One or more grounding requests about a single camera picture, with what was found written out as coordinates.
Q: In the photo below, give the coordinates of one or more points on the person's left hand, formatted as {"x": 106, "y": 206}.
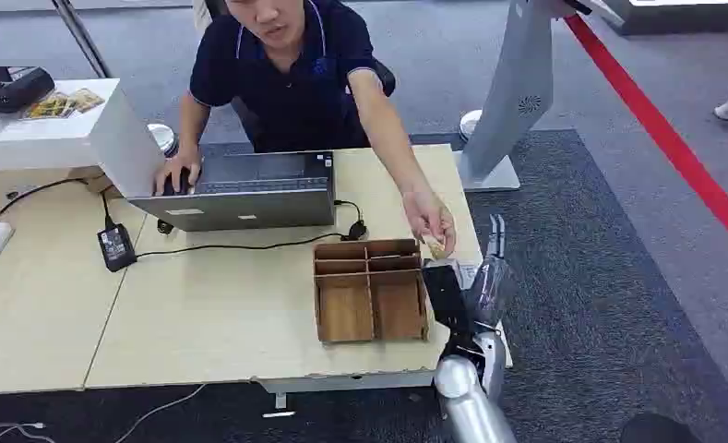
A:
{"x": 428, "y": 214}

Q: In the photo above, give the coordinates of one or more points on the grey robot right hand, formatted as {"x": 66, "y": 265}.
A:
{"x": 490, "y": 290}

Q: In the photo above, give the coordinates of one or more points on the person's right hand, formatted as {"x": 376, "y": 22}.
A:
{"x": 183, "y": 164}

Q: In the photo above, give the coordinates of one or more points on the small tan card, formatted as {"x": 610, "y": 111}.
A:
{"x": 435, "y": 246}

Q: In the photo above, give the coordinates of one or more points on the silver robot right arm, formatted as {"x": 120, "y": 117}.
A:
{"x": 470, "y": 397}

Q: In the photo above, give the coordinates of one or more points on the black computer mouse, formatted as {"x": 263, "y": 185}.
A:
{"x": 179, "y": 183}

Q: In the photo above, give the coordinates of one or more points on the grey flat card reader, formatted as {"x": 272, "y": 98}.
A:
{"x": 467, "y": 275}

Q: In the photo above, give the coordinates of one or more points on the round white base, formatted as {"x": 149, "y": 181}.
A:
{"x": 469, "y": 125}
{"x": 163, "y": 137}

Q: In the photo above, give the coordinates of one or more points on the white display stand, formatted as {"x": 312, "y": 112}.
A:
{"x": 113, "y": 140}

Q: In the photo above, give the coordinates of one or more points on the grey laptop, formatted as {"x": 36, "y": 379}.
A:
{"x": 247, "y": 208}

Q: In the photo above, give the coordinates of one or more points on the brown cardboard box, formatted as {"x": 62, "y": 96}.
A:
{"x": 97, "y": 183}

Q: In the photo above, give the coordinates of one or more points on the black power adapter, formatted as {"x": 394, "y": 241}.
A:
{"x": 116, "y": 247}

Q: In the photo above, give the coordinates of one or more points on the wooden compartment box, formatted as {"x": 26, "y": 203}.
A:
{"x": 345, "y": 306}

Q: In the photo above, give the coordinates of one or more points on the person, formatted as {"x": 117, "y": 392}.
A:
{"x": 290, "y": 92}

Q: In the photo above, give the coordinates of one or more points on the printed photo cards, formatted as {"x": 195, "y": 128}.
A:
{"x": 64, "y": 104}

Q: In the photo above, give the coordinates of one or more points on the black office chair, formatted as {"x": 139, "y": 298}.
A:
{"x": 387, "y": 76}

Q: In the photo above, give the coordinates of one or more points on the grey kiosk stand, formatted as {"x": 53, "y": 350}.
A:
{"x": 513, "y": 92}

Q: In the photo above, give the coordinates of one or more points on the metal pole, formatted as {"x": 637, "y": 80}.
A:
{"x": 82, "y": 40}

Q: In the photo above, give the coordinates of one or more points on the black device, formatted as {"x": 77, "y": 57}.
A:
{"x": 15, "y": 88}

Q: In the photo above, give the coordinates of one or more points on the black robot foot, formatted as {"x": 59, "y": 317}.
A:
{"x": 657, "y": 429}

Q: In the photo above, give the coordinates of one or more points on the red barrier belt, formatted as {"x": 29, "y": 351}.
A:
{"x": 663, "y": 134}

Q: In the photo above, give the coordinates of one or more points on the white platform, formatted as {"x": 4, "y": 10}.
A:
{"x": 687, "y": 15}

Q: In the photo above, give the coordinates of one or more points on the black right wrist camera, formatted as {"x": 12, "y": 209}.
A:
{"x": 446, "y": 296}

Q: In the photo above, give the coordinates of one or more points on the grey desk frame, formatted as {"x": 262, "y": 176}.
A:
{"x": 339, "y": 382}

